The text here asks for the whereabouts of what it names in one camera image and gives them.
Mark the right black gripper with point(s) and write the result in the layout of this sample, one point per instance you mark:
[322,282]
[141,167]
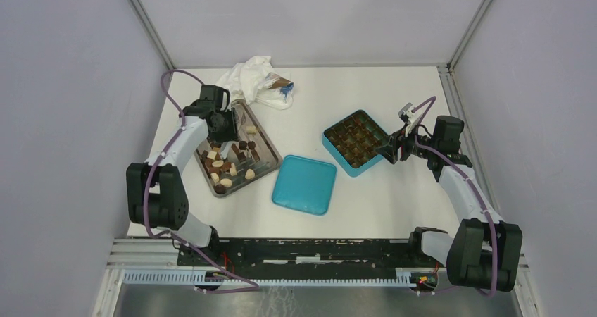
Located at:
[389,151]

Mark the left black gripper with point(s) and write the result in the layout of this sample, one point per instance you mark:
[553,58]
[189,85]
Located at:
[232,134]

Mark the teal chocolate box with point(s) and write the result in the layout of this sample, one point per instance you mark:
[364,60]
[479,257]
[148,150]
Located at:
[352,142]

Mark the stainless steel tray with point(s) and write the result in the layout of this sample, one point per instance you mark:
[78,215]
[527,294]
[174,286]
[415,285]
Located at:
[248,152]

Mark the metal serving tongs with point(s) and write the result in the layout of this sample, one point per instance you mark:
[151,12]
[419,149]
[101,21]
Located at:
[224,150]

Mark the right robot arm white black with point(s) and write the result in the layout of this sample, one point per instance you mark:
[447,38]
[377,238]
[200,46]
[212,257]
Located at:
[484,253]

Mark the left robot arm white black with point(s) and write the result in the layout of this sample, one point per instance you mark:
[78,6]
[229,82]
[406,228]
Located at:
[156,197]

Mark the white crumpled cloth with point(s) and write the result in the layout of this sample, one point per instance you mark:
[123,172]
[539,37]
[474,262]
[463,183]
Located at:
[246,81]

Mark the brown blue wrapper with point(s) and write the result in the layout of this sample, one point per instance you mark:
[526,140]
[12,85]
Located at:
[275,81]

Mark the teal box lid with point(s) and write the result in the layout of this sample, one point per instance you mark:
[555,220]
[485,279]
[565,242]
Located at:
[305,185]

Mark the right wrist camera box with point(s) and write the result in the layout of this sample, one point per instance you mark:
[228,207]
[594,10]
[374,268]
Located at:
[409,114]

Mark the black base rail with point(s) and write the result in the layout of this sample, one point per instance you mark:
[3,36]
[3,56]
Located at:
[318,259]

